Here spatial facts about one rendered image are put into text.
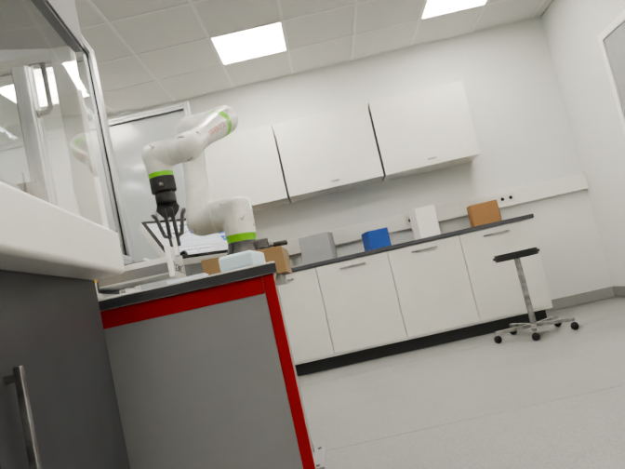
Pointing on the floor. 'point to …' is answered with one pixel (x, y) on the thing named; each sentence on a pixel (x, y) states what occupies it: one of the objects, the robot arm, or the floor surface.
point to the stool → (527, 299)
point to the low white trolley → (206, 374)
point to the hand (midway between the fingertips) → (176, 247)
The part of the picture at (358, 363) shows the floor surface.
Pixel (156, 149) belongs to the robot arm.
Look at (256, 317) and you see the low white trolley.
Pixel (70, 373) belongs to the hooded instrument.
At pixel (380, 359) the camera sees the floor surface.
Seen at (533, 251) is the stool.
